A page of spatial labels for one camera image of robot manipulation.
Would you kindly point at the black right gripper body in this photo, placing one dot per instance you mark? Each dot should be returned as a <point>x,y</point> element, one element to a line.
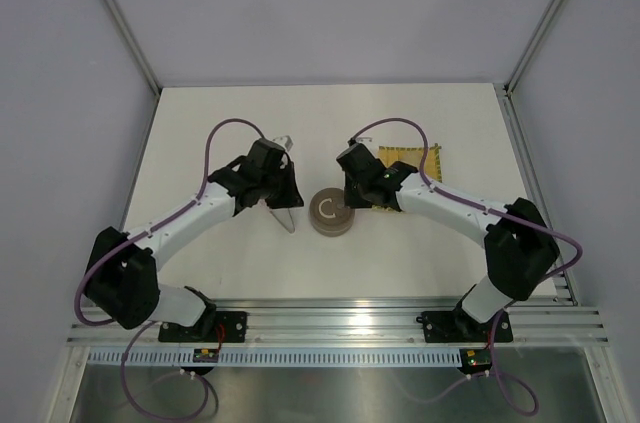
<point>355,193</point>

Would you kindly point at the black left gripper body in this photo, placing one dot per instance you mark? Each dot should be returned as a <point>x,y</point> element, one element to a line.
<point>279,188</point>

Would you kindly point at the taupe round lunch box lid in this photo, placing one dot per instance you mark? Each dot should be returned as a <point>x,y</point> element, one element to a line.
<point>330,203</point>

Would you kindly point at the pink cat paw tongs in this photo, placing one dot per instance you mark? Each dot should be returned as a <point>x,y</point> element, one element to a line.
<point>285,218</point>

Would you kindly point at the round steel lunch box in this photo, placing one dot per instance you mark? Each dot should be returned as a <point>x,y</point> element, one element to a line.
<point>332,227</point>

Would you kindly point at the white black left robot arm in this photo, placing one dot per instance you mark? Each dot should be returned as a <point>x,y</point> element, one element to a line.
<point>122,273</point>

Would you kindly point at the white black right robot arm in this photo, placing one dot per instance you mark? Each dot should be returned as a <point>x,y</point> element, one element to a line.
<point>518,250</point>

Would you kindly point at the woven bamboo tray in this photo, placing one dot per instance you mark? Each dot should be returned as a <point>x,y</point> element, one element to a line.
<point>412,156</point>

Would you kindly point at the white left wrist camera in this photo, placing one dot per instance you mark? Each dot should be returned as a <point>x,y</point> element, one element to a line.
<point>284,141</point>

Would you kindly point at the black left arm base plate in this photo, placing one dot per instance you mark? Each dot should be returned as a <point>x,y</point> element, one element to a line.
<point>230,326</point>

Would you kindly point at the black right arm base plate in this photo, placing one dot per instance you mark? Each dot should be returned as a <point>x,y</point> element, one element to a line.
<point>455,326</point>

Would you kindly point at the left aluminium frame post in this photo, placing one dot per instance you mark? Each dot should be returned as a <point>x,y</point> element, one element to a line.
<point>131,43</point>

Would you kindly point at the aluminium frame post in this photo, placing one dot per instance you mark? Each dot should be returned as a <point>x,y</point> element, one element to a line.
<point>131,43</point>
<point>543,26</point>

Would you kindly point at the perforated cable duct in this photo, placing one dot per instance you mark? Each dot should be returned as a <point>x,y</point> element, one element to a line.
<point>280,357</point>

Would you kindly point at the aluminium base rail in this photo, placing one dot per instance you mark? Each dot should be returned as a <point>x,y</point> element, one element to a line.
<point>391,322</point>

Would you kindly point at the right aluminium frame post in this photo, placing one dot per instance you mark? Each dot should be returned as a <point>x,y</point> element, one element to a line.
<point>543,26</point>

